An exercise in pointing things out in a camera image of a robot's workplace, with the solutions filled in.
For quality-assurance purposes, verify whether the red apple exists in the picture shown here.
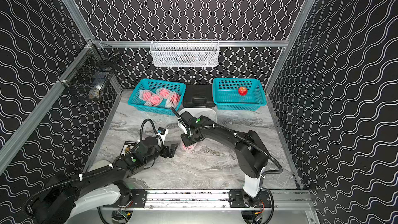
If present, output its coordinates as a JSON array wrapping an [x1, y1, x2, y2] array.
[[238, 87, 248, 96], [182, 144, 196, 150]]

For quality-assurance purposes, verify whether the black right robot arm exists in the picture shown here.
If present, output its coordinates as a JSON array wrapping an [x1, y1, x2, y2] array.
[[177, 111, 271, 198]]

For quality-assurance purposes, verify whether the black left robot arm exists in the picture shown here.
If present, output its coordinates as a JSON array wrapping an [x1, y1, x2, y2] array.
[[22, 135, 178, 224]]

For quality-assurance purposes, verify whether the white plastic tub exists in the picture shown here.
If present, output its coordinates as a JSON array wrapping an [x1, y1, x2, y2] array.
[[179, 108, 217, 122]]

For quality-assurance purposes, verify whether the black plastic tool case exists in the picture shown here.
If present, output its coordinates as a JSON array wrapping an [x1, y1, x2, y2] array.
[[182, 84, 216, 108]]

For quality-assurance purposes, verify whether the white tape roll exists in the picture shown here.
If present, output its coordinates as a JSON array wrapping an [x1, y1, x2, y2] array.
[[88, 160, 111, 172]]

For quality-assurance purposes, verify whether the teal basket left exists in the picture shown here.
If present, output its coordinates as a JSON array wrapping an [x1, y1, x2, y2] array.
[[127, 79, 187, 115]]

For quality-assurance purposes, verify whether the teal basket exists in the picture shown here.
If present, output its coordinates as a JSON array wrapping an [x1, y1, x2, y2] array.
[[212, 78, 266, 111], [127, 79, 187, 115]]

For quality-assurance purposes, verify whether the teal basket right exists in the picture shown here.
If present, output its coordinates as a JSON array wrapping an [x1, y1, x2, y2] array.
[[212, 78, 266, 111]]

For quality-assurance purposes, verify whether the netted apple far left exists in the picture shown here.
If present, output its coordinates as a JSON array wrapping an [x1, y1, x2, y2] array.
[[138, 89, 154, 102]]

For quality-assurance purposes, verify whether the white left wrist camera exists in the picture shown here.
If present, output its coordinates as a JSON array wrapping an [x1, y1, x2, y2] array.
[[157, 127, 169, 144]]

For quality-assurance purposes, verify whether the metal base rail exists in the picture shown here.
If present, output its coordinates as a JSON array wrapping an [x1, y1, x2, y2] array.
[[120, 189, 320, 224]]

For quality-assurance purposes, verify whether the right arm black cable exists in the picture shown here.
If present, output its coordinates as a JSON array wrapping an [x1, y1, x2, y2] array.
[[169, 106, 284, 224]]

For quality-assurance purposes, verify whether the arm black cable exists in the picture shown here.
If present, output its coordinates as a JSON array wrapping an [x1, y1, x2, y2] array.
[[169, 106, 284, 224], [21, 118, 164, 218]]

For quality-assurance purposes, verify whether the clear wall basket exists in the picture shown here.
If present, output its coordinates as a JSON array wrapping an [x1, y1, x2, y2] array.
[[150, 39, 220, 67]]

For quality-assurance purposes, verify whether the black wire wall basket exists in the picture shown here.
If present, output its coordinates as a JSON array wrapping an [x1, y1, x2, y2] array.
[[60, 40, 121, 101]]

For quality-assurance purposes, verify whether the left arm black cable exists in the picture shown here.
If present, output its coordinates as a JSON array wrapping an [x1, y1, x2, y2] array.
[[21, 118, 164, 218]]

